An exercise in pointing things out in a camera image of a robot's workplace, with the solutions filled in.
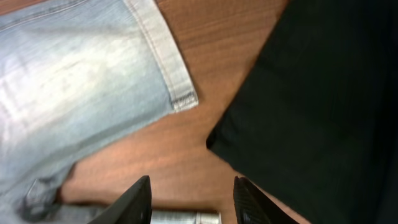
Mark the black garment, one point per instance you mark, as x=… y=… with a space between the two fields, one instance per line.
x=315 y=121

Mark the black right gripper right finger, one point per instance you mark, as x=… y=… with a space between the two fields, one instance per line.
x=254 y=207

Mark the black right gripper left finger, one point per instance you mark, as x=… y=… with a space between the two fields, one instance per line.
x=133 y=207

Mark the light blue denim shorts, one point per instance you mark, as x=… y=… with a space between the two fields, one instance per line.
x=77 y=76

